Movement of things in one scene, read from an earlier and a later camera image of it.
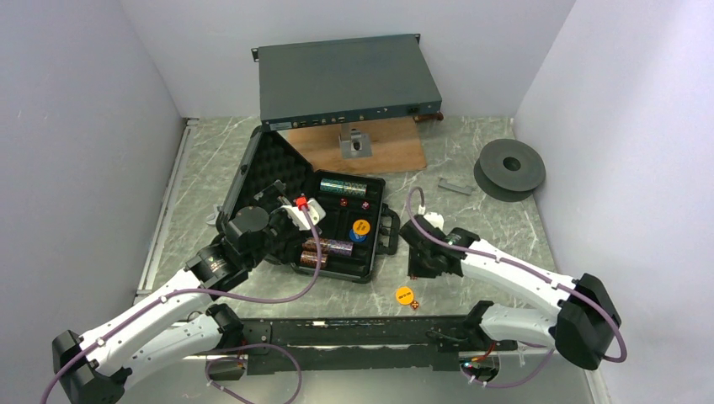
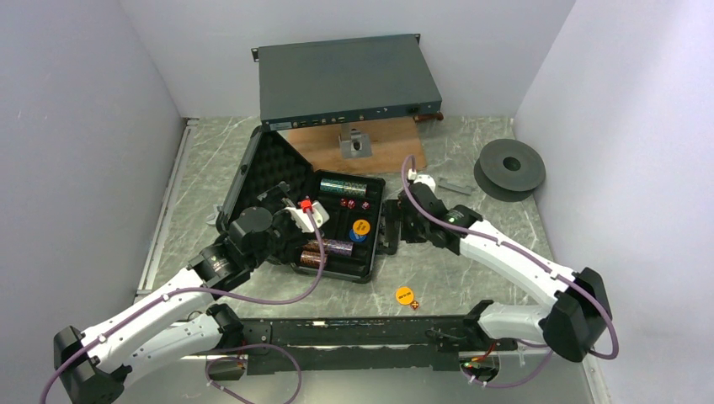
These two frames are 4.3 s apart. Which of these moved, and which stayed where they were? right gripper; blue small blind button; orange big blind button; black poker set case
Moved: right gripper
Stayed: blue small blind button; orange big blind button; black poker set case
